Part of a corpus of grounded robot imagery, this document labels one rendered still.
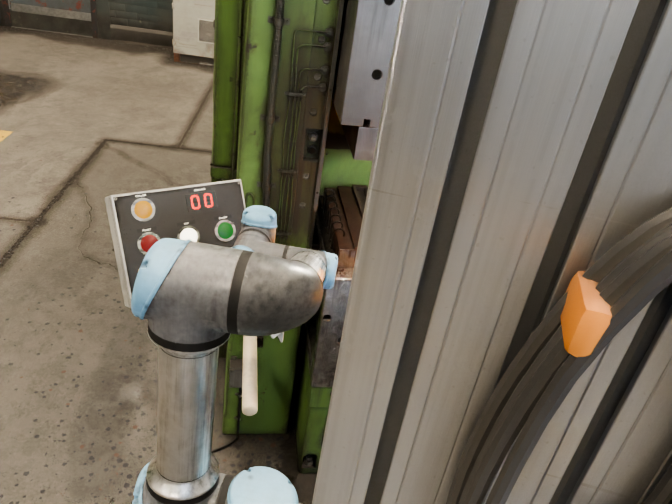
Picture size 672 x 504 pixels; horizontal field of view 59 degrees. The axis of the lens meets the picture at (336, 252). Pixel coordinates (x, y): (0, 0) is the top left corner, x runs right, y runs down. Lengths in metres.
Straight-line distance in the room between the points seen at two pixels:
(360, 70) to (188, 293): 0.93
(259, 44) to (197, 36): 5.46
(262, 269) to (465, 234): 0.56
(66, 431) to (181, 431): 1.66
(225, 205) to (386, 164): 1.37
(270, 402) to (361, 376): 2.07
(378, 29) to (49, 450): 1.88
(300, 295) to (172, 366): 0.21
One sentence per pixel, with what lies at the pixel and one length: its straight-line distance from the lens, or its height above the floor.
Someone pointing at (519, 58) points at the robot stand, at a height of 1.85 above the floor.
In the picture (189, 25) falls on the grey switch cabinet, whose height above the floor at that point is 0.42.
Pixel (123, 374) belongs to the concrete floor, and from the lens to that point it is 2.76.
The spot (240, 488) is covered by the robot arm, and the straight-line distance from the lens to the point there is 1.04.
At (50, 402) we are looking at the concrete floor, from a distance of 2.70.
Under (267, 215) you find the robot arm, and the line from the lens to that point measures 1.26.
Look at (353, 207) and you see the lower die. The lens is 2.00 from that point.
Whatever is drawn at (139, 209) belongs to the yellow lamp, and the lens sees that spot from 1.53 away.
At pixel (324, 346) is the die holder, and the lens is 1.92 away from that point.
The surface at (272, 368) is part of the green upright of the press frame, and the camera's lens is 2.24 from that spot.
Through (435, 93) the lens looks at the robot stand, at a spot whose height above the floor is 1.83.
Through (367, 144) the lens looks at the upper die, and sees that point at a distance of 1.63.
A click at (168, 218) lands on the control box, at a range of 1.55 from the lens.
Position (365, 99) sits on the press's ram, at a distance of 1.59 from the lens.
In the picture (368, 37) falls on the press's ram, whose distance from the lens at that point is 1.55.
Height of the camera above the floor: 1.89
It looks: 31 degrees down
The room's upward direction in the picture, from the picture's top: 9 degrees clockwise
